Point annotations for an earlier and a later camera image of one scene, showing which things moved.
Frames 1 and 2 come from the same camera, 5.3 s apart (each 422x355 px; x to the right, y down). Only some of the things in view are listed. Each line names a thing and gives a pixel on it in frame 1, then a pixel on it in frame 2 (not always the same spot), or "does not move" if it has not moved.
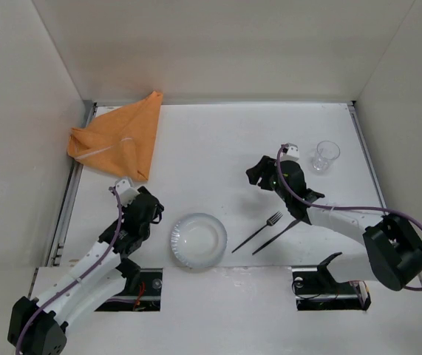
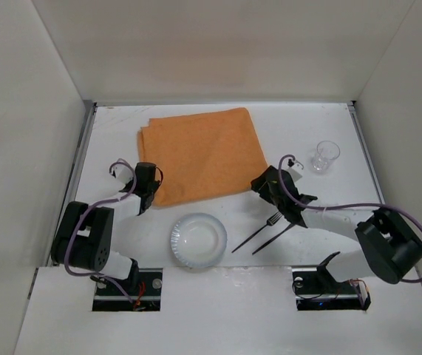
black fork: x=274 y=219 does not move
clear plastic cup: x=327 y=151 does not move
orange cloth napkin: x=123 y=139 -> x=202 y=156
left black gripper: x=151 y=206 -> x=149 y=193
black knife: x=289 y=226 does not move
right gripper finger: x=267 y=164 -> x=272 y=174
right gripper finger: x=254 y=174 -> x=262 y=186
